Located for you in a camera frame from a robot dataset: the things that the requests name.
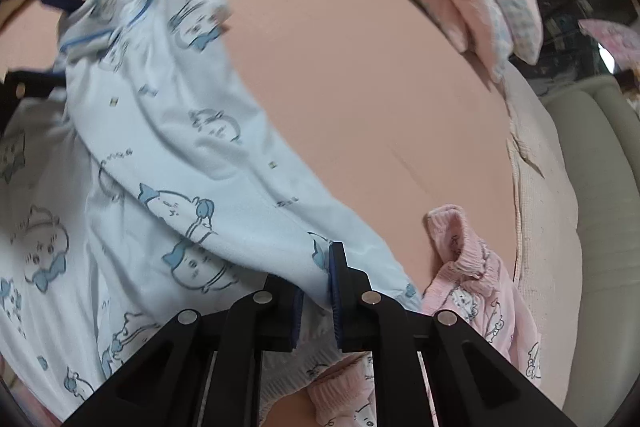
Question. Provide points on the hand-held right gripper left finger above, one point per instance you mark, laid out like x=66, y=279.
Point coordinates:
x=295, y=312

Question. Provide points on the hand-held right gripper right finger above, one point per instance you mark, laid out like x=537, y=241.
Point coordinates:
x=334, y=292

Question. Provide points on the light blue printed pajama top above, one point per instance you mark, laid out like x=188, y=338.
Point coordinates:
x=150, y=147

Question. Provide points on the pink printed pajama pants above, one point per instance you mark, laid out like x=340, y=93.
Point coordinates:
x=465, y=257

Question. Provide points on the bed with pink sheet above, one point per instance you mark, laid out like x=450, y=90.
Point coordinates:
x=350, y=82

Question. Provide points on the cream waffle blanket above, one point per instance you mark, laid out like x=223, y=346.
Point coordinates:
x=540, y=207

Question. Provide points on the pink printed cloth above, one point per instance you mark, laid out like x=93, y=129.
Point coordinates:
x=607, y=39

